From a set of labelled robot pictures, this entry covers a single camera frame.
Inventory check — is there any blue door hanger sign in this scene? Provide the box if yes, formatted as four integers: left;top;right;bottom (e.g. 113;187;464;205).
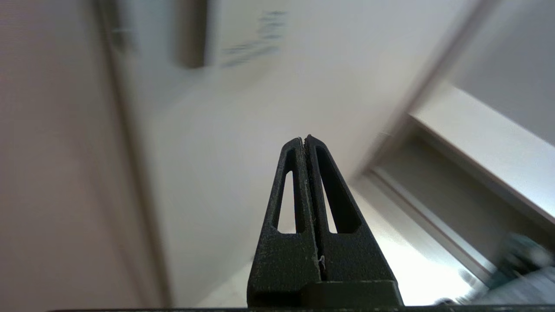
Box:
207;0;300;89

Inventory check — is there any white shelf board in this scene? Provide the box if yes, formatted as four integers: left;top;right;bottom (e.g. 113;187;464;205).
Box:
410;82;555;221

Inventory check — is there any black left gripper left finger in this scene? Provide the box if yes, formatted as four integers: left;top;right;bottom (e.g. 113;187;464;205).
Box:
247;138;321;306

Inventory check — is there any brown metal lock plate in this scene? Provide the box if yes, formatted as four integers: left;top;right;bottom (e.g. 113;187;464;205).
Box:
175;0;209;70

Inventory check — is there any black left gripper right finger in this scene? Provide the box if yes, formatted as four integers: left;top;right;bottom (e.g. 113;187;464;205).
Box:
305;134;397;282

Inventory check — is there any white room door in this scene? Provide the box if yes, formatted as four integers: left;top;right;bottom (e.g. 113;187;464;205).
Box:
93;0;477;308

